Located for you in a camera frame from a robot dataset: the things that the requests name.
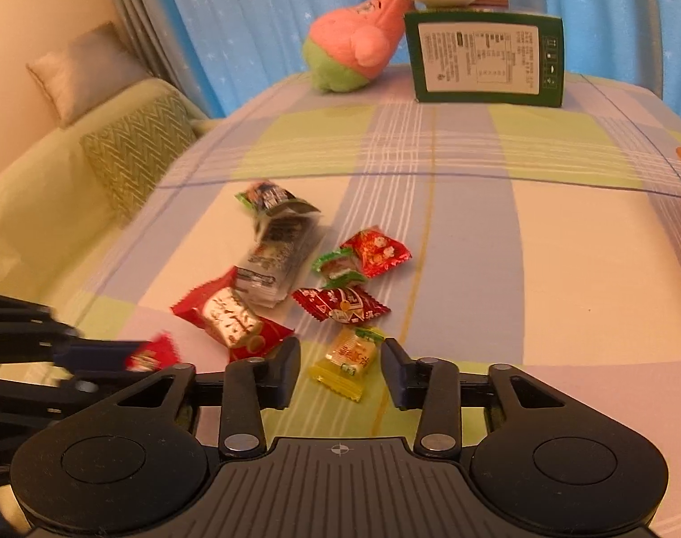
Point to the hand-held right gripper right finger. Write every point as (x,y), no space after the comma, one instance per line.
(392,375)

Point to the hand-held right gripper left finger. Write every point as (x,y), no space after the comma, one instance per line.
(287,372)

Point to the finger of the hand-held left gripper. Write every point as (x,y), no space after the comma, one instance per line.
(37,398)
(93,356)

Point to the yellow candy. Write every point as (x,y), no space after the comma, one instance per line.
(346,361)

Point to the small red candy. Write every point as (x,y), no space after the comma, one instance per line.
(155,354)

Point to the large red snack packet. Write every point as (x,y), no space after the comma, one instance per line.
(234,319)

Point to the red picture label candy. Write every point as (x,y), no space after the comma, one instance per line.
(340,304)

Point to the silver snack packet strip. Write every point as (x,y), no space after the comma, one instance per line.
(273,269)

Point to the green candy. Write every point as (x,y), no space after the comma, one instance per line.
(337,266)

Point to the red flower print candy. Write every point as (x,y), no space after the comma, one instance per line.
(376,252)

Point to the dark green-ended snack packet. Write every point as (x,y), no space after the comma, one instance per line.
(270,197)

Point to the light green sofa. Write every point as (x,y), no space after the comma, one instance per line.
(26,224)

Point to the green chevron pillow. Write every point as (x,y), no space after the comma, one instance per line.
(133,145)

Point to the grey pillow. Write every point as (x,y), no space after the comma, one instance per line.
(88,70)

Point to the green cardboard box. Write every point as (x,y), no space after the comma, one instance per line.
(480,59)

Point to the pink and green plush toy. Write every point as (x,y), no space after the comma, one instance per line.
(346,45)

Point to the grey curtain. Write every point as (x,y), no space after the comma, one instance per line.
(144,11)

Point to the blue star print curtain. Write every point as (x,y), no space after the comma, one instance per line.
(615,5)

